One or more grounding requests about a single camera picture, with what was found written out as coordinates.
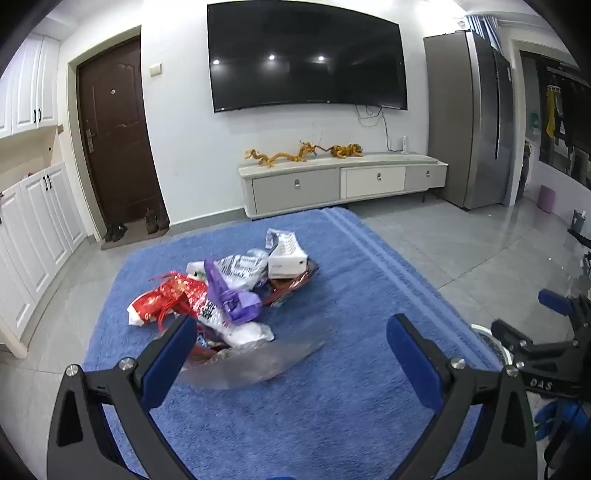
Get grey refrigerator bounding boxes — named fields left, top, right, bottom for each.
left=424, top=30, right=515, bottom=211

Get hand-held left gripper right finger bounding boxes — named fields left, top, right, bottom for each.
left=386, top=314, right=539, bottom=480

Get blue striped curtain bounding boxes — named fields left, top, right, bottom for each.
left=464, top=14, right=502, bottom=51

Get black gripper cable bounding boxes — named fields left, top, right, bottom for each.
left=544, top=415, right=580, bottom=480

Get white printed plastic bag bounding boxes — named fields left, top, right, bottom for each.
left=187, top=253, right=276, bottom=348

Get red white paper wrapper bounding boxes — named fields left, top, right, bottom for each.
left=128, top=272, right=209, bottom=330

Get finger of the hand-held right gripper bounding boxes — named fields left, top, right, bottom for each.
left=490, top=318, right=539, bottom=363
left=538, top=288, right=591, bottom=342

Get white trash bin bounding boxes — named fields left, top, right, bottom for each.
left=468, top=323, right=514, bottom=371

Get white wall cabinet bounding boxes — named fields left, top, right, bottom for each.
left=0, top=34, right=62, bottom=139

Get white floor cabinet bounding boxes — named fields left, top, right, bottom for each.
left=0, top=161, right=88, bottom=357

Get purple plastic bag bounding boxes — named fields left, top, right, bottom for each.
left=203, top=258, right=264, bottom=326

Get long golden dragon figurine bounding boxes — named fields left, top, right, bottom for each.
left=245, top=148, right=297, bottom=168

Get dark shoes by door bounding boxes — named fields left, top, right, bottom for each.
left=100, top=217, right=174, bottom=251

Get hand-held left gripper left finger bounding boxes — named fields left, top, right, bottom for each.
left=46, top=314, right=199, bottom=480

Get white cardboard box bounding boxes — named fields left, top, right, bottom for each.
left=267, top=240, right=308, bottom=280

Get black wall television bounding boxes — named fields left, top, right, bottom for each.
left=207, top=2, right=409, bottom=113

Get yellow hanging garment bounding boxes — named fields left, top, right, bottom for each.
left=546, top=85, right=557, bottom=137

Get blue plastic bag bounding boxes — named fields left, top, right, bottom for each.
left=534, top=400, right=586, bottom=480

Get blue rug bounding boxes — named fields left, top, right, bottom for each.
left=83, top=207, right=505, bottom=480

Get blue white wrapper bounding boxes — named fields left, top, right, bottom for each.
left=264, top=228, right=296, bottom=252

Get brown door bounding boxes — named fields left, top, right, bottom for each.
left=76, top=37, right=171, bottom=232

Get black television cables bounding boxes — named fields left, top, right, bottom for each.
left=355, top=104, right=403, bottom=153

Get grey white television stand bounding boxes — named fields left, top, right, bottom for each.
left=238, top=152, right=448, bottom=220

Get clear plastic bag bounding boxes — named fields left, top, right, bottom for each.
left=178, top=331, right=327, bottom=391

